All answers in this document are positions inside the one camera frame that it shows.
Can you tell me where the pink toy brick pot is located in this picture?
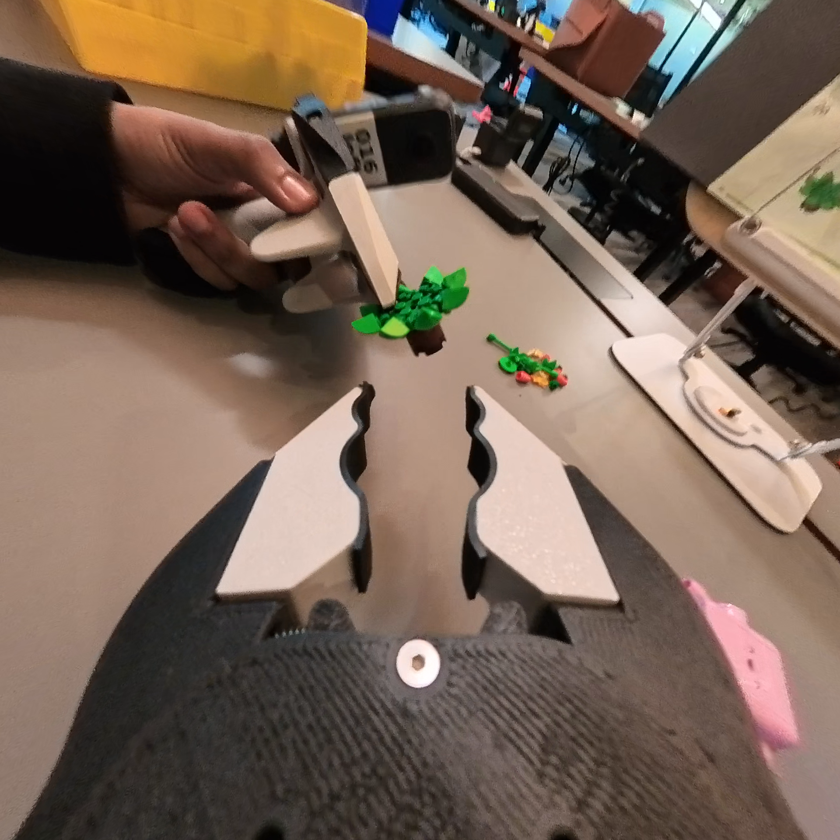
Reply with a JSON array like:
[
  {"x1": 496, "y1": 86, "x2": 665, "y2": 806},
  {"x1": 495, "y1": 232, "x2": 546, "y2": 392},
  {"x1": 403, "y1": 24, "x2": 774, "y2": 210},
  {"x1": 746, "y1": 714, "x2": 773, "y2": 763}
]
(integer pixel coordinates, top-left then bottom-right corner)
[{"x1": 682, "y1": 576, "x2": 802, "y2": 762}]

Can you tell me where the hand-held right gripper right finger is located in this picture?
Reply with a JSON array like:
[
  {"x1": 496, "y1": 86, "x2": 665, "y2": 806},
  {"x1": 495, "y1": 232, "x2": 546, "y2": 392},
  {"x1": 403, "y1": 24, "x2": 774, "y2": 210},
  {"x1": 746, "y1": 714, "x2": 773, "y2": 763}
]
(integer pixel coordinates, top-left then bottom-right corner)
[{"x1": 462, "y1": 385, "x2": 622, "y2": 627}]

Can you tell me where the black flat device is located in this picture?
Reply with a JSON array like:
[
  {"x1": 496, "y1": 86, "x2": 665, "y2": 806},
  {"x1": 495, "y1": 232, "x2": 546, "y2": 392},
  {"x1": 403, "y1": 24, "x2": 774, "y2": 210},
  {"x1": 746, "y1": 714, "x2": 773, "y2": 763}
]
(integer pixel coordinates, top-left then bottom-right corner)
[{"x1": 453, "y1": 161, "x2": 547, "y2": 235}]

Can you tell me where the person's left hand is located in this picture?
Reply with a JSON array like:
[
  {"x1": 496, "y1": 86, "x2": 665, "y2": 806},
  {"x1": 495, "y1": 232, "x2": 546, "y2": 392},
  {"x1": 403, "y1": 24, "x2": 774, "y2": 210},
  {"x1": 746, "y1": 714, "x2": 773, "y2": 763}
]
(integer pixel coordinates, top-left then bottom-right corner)
[{"x1": 110, "y1": 101, "x2": 321, "y2": 293}]

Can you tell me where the yellow plastic bin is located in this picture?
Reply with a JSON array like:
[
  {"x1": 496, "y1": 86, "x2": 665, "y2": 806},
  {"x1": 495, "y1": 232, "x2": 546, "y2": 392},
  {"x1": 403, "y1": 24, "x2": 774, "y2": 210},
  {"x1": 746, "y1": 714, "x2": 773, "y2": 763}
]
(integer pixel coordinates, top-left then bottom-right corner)
[{"x1": 36, "y1": 0, "x2": 368, "y2": 112}]

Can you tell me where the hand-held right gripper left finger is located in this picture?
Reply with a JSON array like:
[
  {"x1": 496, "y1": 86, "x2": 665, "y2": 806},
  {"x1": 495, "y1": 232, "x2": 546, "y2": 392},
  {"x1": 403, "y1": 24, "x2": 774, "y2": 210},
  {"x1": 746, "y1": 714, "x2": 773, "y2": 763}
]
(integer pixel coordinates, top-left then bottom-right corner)
[{"x1": 215, "y1": 382, "x2": 376, "y2": 627}]

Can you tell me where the brown box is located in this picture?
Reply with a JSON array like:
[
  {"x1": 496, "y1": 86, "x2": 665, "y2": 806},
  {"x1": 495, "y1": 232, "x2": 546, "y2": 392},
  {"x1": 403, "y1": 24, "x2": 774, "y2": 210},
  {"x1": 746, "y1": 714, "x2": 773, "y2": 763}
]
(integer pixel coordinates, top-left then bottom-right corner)
[{"x1": 548, "y1": 0, "x2": 667, "y2": 83}]

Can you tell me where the blue plastic bin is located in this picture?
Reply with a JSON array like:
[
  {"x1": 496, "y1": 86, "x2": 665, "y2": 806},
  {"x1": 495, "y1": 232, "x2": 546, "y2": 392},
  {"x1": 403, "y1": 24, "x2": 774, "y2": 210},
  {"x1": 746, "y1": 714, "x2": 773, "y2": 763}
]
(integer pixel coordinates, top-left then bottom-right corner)
[{"x1": 364, "y1": 0, "x2": 411, "y2": 43}]

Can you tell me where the toy brick flower sprig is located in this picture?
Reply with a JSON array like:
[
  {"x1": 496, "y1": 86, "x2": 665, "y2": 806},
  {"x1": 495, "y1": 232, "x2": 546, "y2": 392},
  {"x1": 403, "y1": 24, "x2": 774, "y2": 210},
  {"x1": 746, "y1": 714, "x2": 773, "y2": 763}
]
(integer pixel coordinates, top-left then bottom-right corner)
[{"x1": 487, "y1": 333, "x2": 569, "y2": 391}]

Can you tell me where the green toy brick plant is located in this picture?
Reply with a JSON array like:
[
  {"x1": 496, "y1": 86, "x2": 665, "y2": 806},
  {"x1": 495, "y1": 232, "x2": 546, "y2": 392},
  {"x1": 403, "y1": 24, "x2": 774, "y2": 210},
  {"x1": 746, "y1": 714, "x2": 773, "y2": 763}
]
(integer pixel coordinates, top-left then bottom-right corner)
[{"x1": 351, "y1": 266, "x2": 471, "y2": 358}]

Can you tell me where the black box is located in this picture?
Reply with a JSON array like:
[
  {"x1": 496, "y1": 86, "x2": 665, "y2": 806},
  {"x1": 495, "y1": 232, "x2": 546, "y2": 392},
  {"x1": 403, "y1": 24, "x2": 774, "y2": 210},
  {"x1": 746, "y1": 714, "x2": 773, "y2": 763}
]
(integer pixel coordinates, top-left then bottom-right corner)
[{"x1": 472, "y1": 108, "x2": 546, "y2": 166}]

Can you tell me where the long brown wooden table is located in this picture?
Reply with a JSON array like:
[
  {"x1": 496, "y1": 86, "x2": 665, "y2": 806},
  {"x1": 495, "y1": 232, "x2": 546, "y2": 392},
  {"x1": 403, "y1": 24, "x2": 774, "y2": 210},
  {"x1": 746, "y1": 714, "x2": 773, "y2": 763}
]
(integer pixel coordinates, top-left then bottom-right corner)
[{"x1": 453, "y1": 0, "x2": 643, "y2": 140}]

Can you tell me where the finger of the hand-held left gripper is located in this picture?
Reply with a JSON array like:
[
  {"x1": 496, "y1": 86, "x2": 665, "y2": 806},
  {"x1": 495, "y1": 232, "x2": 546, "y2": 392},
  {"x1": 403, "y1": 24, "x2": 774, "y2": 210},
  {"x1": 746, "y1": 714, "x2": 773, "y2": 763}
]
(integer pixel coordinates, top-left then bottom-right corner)
[{"x1": 327, "y1": 172, "x2": 403, "y2": 311}]

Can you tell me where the grey partition panel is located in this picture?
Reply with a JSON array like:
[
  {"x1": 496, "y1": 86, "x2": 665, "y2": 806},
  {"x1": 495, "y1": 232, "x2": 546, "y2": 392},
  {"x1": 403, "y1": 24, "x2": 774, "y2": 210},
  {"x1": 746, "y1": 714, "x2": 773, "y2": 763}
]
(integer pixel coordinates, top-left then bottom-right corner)
[{"x1": 640, "y1": 0, "x2": 840, "y2": 189}]

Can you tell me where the person's left forearm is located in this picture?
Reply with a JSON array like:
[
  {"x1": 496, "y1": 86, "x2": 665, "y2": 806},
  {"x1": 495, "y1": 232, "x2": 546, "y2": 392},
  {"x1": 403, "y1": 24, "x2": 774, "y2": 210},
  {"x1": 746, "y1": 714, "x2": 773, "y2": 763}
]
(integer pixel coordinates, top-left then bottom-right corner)
[{"x1": 0, "y1": 58, "x2": 135, "y2": 266}]

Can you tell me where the white instruction booklet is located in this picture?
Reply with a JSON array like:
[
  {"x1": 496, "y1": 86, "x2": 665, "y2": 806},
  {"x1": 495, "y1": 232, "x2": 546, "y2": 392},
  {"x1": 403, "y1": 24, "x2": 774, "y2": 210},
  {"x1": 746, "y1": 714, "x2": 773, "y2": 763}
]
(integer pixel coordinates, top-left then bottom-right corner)
[{"x1": 707, "y1": 79, "x2": 840, "y2": 240}]

